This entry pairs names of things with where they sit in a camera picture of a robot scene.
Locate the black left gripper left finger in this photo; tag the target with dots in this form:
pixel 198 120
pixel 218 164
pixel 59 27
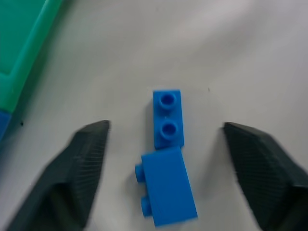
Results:
pixel 72 173

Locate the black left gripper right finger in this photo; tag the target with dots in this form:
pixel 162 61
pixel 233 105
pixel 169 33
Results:
pixel 262 173

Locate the blue plastic bin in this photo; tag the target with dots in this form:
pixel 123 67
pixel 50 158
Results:
pixel 3 122

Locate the blue two-stud block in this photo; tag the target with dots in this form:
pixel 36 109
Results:
pixel 168 120
pixel 169 187

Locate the green plastic bin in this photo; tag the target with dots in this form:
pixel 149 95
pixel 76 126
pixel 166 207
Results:
pixel 16 48

